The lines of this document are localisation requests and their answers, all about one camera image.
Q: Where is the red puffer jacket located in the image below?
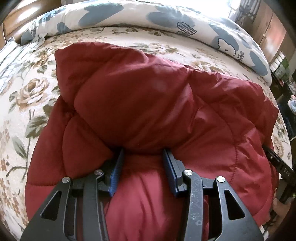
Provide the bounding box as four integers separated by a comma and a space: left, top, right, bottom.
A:
25, 42, 278, 240

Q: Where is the person's right hand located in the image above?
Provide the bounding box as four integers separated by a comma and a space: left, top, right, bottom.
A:
267, 197, 293, 235

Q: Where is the floral cream bed blanket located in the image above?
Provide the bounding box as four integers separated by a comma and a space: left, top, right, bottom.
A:
1, 26, 292, 240

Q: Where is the wooden wardrobe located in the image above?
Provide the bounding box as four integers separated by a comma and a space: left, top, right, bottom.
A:
235, 0, 296, 70

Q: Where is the white blue patterned duvet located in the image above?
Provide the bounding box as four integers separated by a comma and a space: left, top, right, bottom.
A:
21, 1, 272, 85

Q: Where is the wooden headboard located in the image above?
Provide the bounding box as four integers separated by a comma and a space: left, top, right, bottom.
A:
1, 1, 61, 48

